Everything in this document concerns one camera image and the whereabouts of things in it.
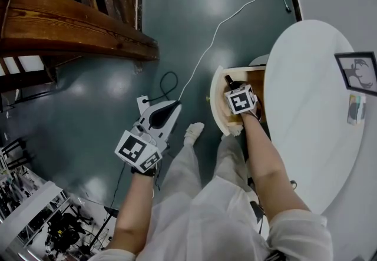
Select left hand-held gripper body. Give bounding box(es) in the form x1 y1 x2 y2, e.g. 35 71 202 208
114 123 170 174

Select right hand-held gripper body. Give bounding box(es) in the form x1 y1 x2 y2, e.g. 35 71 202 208
225 84 257 115

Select person's left forearm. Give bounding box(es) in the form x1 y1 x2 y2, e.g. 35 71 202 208
107 173 157 252

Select person's right forearm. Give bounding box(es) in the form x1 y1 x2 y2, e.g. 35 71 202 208
241 114 312 223

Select white curved desk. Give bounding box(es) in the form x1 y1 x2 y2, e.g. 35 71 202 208
249 19 368 215

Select person's right hand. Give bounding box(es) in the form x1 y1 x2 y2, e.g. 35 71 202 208
243 93 263 121

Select white power strip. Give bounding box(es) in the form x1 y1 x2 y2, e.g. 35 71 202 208
136 94 151 115

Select person's left white shoe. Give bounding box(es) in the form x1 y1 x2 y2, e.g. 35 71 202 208
184 122 206 146

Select person's white trousers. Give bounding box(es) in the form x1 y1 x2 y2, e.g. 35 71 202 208
160 136 257 205

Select black floor stand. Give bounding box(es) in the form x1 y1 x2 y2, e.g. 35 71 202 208
79 206 119 255

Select person's white shirt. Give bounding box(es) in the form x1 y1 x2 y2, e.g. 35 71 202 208
101 177 333 261

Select black office chair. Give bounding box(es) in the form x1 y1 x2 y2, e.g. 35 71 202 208
44 209 95 256

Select white framed glass railing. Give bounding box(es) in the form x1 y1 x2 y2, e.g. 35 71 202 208
0 179 118 261

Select patterned tissue box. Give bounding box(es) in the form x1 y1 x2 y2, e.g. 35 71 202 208
346 93 367 126

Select black framed deer picture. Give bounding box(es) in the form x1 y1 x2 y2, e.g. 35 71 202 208
334 51 377 93

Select brown wooden staircase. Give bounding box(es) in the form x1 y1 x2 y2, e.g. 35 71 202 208
0 0 161 114

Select black wrist strap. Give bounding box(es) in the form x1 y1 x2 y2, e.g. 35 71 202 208
131 165 157 178

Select black power cable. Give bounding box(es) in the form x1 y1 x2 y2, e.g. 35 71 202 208
142 71 179 105

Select white power cable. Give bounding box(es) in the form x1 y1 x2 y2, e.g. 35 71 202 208
177 0 292 103

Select person's right shoulder strap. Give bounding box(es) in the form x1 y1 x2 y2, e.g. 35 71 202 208
266 249 288 261

